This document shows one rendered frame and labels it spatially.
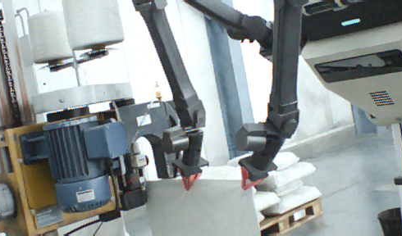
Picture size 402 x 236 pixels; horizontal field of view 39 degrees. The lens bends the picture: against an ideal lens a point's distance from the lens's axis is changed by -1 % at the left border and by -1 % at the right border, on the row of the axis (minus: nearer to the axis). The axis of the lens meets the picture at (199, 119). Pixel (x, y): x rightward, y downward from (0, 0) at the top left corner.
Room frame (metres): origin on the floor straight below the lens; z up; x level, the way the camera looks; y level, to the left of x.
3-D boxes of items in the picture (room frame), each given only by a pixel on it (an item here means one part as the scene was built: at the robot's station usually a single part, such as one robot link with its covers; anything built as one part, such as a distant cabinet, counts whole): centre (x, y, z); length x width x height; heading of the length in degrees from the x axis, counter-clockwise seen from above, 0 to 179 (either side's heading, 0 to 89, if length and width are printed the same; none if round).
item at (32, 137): (1.63, 0.44, 1.27); 0.12 x 0.09 x 0.09; 133
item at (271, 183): (5.22, -0.62, 0.44); 0.68 x 0.44 x 0.15; 133
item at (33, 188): (1.78, 0.50, 1.18); 0.34 x 0.25 x 0.31; 133
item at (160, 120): (2.04, 0.27, 1.21); 0.30 x 0.25 x 0.30; 43
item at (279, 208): (5.22, -0.63, 0.20); 0.67 x 0.43 x 0.15; 133
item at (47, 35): (1.88, 0.43, 1.61); 0.15 x 0.14 x 0.17; 43
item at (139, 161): (1.84, 0.22, 1.14); 0.05 x 0.04 x 0.16; 133
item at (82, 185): (1.59, 0.35, 1.21); 0.15 x 0.15 x 0.25
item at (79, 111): (1.59, 0.35, 1.35); 0.12 x 0.12 x 0.04
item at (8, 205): (1.64, 0.62, 1.14); 0.11 x 0.06 x 0.11; 43
